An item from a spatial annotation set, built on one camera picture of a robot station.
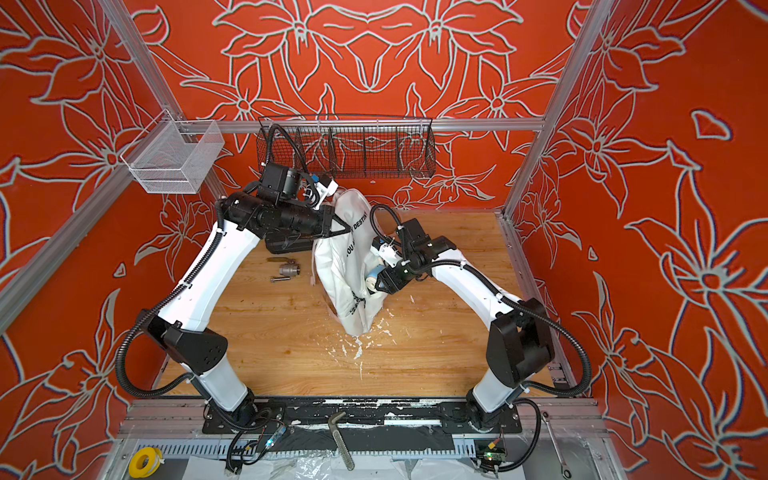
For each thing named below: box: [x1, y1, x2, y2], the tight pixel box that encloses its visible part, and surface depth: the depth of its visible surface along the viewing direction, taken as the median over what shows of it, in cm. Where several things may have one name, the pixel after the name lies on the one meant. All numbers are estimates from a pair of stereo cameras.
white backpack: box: [313, 189, 388, 336], surface depth 74 cm
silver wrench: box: [540, 410, 572, 479], surface depth 68 cm
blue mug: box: [365, 264, 385, 292], surface depth 81 cm
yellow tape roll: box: [128, 447, 163, 479], surface depth 69 cm
